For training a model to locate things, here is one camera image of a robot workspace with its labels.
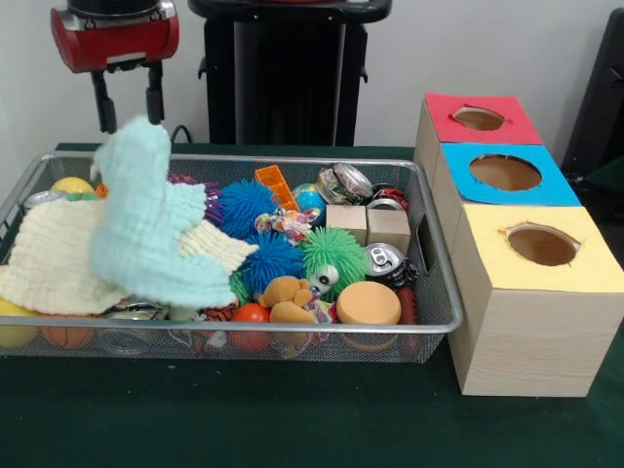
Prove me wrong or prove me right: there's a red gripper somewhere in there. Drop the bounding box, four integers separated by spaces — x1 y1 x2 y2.
50 7 180 135

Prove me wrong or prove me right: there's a light blue waffle cloth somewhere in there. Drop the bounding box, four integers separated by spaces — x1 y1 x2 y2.
89 115 238 309

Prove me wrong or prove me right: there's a colourful fabric knot toy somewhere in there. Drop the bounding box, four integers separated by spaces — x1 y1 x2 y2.
253 207 321 245

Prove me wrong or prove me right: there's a silver mesh bin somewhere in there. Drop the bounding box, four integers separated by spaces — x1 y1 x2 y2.
0 151 463 365

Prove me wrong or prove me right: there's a wooden box with three holes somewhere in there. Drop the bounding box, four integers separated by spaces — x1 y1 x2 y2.
413 92 624 399

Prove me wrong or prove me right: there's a blue spiky ball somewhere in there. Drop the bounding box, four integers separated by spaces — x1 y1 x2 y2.
241 232 306 293
217 178 287 240

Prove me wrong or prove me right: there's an orange plastic grid block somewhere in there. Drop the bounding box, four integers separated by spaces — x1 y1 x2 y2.
253 164 301 214

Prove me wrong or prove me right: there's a cream waffle cloth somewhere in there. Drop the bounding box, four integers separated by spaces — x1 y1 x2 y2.
0 199 259 316

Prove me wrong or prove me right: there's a crushed silver can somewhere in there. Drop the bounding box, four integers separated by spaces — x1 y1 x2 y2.
317 162 374 205

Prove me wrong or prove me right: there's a brown plush toy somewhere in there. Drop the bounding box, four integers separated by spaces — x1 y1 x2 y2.
256 276 321 324

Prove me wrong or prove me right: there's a green spiky ball with eye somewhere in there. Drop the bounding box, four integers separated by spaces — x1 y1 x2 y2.
297 226 370 303

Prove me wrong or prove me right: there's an orange sponge disc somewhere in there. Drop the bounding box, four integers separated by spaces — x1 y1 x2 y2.
335 281 404 326

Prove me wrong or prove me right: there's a black upright panel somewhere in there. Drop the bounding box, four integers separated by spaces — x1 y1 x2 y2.
560 7 624 170

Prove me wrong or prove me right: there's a dark green side tablecloth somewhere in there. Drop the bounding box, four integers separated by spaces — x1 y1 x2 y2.
578 158 624 185

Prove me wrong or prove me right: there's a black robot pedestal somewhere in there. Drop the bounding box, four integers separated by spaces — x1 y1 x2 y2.
187 0 394 146

